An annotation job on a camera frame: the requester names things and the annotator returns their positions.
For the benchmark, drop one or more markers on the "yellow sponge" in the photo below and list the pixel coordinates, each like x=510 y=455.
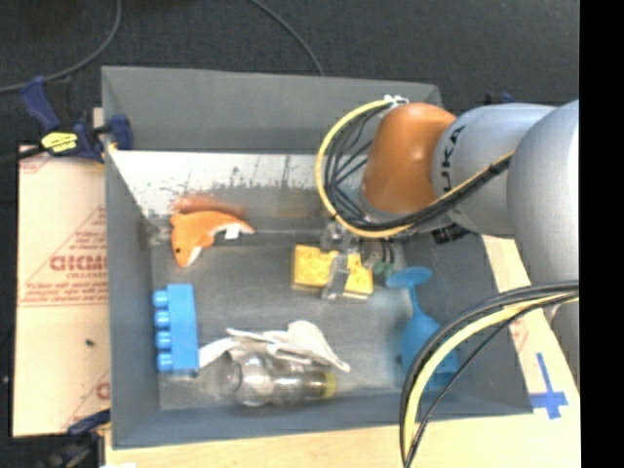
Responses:
x=312 y=268

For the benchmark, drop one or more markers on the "black cylinder on white bracket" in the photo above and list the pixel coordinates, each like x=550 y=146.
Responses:
x=451 y=235

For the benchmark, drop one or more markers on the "grey metal bin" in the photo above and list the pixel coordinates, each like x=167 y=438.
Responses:
x=273 y=285

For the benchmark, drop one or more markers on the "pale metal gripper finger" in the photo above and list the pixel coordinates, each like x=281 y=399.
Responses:
x=335 y=237
x=341 y=281

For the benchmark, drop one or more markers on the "blue toy building brick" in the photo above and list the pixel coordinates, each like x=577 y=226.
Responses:
x=178 y=327

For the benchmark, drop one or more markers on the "brown cardboard board, red print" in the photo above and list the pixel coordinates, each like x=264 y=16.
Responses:
x=58 y=242

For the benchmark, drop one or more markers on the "clear plastic bottle, yellow cap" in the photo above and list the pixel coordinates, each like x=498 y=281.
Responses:
x=278 y=383

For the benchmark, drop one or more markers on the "orange toy fish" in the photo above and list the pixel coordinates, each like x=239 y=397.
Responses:
x=195 y=234

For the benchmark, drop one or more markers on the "blue plastic goblet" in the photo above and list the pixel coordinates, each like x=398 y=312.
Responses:
x=419 y=332

